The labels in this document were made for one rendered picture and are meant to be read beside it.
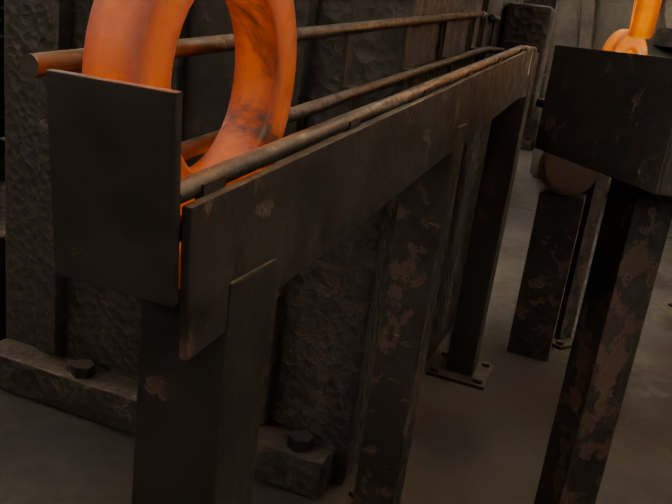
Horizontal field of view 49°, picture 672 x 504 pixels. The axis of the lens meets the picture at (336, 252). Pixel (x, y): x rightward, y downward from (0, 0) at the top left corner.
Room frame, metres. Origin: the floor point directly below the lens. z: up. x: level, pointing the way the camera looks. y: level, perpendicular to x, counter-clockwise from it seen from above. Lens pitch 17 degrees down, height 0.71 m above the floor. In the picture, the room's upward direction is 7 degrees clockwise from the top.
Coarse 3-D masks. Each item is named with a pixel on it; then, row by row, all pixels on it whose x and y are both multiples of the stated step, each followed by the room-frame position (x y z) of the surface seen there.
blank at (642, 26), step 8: (640, 0) 1.14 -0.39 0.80; (648, 0) 1.14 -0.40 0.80; (656, 0) 1.13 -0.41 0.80; (640, 8) 1.15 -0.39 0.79; (648, 8) 1.14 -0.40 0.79; (656, 8) 1.14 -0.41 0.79; (632, 16) 1.21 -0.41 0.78; (640, 16) 1.15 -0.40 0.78; (648, 16) 1.15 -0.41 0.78; (656, 16) 1.14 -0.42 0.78; (632, 24) 1.17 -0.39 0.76; (640, 24) 1.16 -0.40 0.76; (648, 24) 1.16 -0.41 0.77; (632, 32) 1.18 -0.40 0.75; (640, 32) 1.18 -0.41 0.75; (648, 32) 1.17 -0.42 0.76
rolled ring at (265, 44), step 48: (96, 0) 0.37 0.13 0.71; (144, 0) 0.36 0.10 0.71; (192, 0) 0.39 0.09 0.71; (240, 0) 0.48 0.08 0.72; (288, 0) 0.50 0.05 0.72; (96, 48) 0.36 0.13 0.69; (144, 48) 0.36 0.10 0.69; (240, 48) 0.50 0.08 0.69; (288, 48) 0.51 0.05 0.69; (240, 96) 0.50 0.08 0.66; (288, 96) 0.51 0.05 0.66; (240, 144) 0.48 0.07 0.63
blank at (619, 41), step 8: (616, 32) 1.80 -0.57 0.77; (624, 32) 1.79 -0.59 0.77; (608, 40) 1.79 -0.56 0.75; (616, 40) 1.77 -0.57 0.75; (624, 40) 1.78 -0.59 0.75; (632, 40) 1.80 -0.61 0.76; (640, 40) 1.82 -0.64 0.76; (608, 48) 1.77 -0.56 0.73; (616, 48) 1.76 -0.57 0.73; (624, 48) 1.78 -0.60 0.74; (632, 48) 1.80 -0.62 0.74; (640, 48) 1.83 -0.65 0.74
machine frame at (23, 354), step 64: (64, 0) 1.20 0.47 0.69; (320, 0) 1.08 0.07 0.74; (384, 0) 1.05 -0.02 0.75; (448, 0) 1.20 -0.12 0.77; (512, 0) 1.77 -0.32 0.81; (192, 64) 1.13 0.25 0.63; (320, 64) 1.07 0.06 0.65; (384, 64) 1.04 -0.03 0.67; (192, 128) 1.13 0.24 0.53; (320, 256) 1.06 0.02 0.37; (384, 256) 1.07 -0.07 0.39; (448, 256) 1.57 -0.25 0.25; (64, 320) 1.21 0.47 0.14; (128, 320) 1.17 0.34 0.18; (320, 320) 1.06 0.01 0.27; (448, 320) 1.71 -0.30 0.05; (0, 384) 1.19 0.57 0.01; (64, 384) 1.15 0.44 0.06; (128, 384) 1.15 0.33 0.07; (320, 384) 1.05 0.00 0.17; (320, 448) 1.03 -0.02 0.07
